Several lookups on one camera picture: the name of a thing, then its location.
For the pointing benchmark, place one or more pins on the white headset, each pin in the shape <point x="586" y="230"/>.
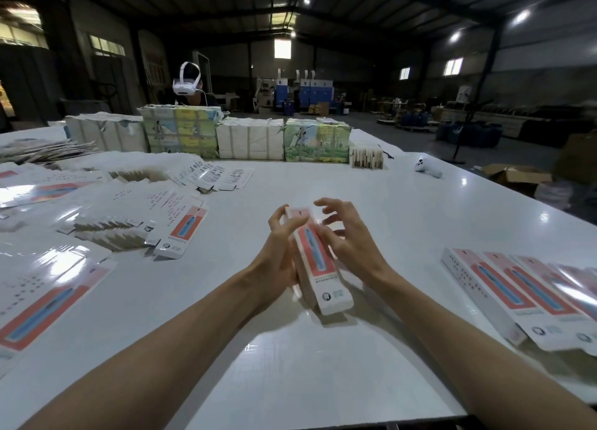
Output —
<point x="186" y="81"/>

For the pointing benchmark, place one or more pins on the blue bins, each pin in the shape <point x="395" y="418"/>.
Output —
<point x="469" y="133"/>

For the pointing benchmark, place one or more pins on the double wall window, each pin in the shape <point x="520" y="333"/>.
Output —
<point x="452" y="66"/>

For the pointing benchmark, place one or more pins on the white plastic bags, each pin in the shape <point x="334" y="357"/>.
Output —
<point x="554" y="195"/>

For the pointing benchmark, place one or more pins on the small beige card stack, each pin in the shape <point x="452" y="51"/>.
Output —
<point x="367" y="158"/>

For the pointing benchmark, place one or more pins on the person's left forearm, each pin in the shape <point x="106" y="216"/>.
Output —
<point x="145" y="360"/>

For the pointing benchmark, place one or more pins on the grey crate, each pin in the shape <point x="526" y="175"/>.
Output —
<point x="86" y="107"/>

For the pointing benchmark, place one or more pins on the small white object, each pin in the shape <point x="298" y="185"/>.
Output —
<point x="428" y="168"/>

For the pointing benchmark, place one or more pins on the black floor stand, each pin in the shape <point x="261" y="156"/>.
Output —
<point x="469" y="117"/>

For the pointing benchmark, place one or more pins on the small black tool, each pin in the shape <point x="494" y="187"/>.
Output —
<point x="385" y="152"/>

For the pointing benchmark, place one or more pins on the person's left hand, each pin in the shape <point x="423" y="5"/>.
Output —
<point x="275" y="257"/>

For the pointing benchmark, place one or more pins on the small wall window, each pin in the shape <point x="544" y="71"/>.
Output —
<point x="404" y="73"/>

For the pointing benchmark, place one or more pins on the dark grey cabinet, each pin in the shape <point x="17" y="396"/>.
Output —
<point x="28" y="80"/>

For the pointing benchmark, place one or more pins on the person's right forearm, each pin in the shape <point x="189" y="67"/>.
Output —
<point x="485" y="355"/>

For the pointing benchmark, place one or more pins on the square bright window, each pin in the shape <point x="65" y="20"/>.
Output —
<point x="283" y="48"/>

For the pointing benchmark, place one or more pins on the tall cardboard box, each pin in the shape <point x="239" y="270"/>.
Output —
<point x="578" y="159"/>

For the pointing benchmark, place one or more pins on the pile of grey flat sheets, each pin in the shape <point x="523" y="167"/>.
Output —
<point x="37" y="152"/>

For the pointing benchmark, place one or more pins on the blue machine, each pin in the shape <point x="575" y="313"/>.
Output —
<point x="312" y="94"/>

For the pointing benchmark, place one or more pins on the green printed carton bundle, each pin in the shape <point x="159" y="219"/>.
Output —
<point x="317" y="141"/>

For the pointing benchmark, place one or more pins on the pile of carton blanks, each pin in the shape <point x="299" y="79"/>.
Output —
<point x="65" y="234"/>

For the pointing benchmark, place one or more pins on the open cardboard box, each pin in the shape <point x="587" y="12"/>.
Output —
<point x="518" y="178"/>

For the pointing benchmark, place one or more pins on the person's right hand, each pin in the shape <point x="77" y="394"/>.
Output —
<point x="354" y="248"/>

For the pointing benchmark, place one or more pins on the row of white cartons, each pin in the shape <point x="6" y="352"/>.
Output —
<point x="250" y="139"/>
<point x="104" y="133"/>

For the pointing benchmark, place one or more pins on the toothbrush carton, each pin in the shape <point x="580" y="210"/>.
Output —
<point x="322" y="276"/>

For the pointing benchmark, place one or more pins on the green yellow carton bundle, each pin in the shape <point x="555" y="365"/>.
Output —
<point x="180" y="131"/>

